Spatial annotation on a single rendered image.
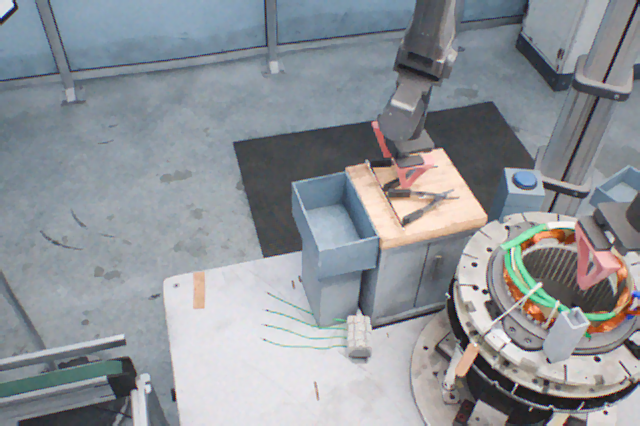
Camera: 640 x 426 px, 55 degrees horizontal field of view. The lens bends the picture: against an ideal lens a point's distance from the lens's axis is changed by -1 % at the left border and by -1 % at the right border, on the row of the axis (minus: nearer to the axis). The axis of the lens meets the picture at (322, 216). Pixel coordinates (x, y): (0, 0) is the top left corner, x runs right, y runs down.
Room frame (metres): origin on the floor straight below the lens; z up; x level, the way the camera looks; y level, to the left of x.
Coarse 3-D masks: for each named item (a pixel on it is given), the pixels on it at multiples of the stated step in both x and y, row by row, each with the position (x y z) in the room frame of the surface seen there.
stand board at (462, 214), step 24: (360, 168) 0.85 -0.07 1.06; (384, 168) 0.85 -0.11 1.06; (360, 192) 0.79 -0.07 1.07; (432, 192) 0.80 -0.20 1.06; (456, 192) 0.80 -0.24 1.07; (384, 216) 0.73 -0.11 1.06; (432, 216) 0.74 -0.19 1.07; (456, 216) 0.74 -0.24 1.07; (480, 216) 0.74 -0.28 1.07; (384, 240) 0.68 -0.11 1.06; (408, 240) 0.69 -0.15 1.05
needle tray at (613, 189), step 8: (624, 168) 0.88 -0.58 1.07; (632, 168) 0.89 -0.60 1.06; (616, 176) 0.87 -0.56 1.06; (624, 176) 0.89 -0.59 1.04; (632, 176) 0.88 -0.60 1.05; (600, 184) 0.84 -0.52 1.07; (608, 184) 0.85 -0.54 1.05; (616, 184) 0.88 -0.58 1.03; (624, 184) 0.88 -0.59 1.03; (632, 184) 0.88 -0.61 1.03; (600, 192) 0.82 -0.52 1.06; (608, 192) 0.86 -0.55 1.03; (616, 192) 0.86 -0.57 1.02; (624, 192) 0.86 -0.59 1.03; (632, 192) 0.86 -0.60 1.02; (592, 200) 0.83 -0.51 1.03; (600, 200) 0.81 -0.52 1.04; (608, 200) 0.80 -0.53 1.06; (616, 200) 0.80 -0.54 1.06; (624, 200) 0.84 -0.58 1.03; (632, 200) 0.84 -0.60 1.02
